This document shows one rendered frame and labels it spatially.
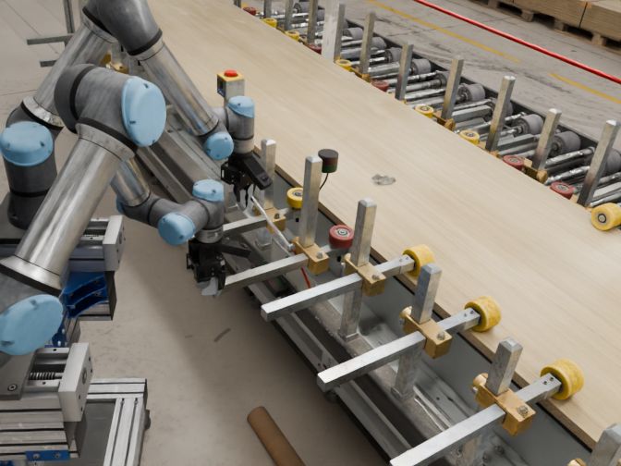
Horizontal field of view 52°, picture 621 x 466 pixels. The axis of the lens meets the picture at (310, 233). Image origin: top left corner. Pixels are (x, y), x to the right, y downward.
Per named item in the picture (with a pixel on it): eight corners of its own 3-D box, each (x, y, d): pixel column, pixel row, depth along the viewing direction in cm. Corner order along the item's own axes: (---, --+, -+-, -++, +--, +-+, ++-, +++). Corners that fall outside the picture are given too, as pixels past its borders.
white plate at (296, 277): (311, 308, 193) (314, 282, 187) (270, 262, 210) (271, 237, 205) (313, 307, 193) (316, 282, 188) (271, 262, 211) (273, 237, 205)
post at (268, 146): (261, 266, 220) (266, 142, 193) (256, 261, 222) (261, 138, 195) (270, 263, 222) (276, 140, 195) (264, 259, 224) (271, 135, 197)
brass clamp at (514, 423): (511, 438, 131) (517, 423, 128) (466, 394, 140) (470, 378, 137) (531, 426, 134) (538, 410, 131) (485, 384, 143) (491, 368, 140)
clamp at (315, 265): (313, 275, 187) (315, 262, 184) (290, 251, 196) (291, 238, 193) (329, 270, 190) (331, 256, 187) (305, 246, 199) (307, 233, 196)
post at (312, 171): (299, 294, 200) (312, 160, 173) (294, 288, 202) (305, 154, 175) (309, 291, 201) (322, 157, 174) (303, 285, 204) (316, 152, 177)
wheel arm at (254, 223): (185, 251, 193) (184, 240, 190) (180, 246, 195) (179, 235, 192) (305, 218, 214) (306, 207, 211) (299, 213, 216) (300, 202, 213)
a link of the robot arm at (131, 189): (16, 79, 117) (116, 226, 158) (59, 94, 113) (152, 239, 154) (55, 40, 122) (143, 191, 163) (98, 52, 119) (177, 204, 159)
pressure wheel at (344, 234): (335, 271, 193) (339, 240, 187) (321, 257, 199) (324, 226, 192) (356, 263, 197) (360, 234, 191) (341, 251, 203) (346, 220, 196)
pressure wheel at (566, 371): (566, 370, 138) (536, 362, 145) (572, 403, 139) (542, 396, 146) (583, 360, 141) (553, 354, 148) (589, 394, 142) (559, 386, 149)
